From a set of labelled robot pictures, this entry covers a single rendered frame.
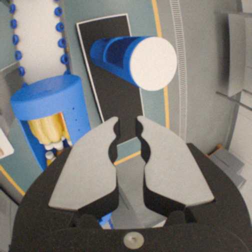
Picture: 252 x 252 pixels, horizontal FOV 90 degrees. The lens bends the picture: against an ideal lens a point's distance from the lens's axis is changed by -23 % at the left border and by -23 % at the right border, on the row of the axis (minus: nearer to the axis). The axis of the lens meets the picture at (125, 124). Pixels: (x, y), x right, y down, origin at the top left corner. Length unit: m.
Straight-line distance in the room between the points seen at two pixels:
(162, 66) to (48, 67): 0.55
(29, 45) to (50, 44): 0.10
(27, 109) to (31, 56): 0.33
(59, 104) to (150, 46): 0.50
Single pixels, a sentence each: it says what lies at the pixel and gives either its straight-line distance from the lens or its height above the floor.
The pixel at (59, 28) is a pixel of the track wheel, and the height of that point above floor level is 0.98.
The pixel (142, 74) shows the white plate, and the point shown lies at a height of 1.04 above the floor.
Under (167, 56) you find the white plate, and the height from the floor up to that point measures 1.04.
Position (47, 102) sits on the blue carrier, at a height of 1.23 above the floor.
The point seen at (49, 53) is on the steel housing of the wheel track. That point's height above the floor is 0.93.
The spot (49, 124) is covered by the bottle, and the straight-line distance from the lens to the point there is 0.57.
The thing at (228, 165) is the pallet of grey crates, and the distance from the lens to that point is 3.95.
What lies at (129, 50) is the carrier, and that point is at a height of 1.00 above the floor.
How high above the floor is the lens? 1.70
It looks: 53 degrees down
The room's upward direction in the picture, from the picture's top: 138 degrees clockwise
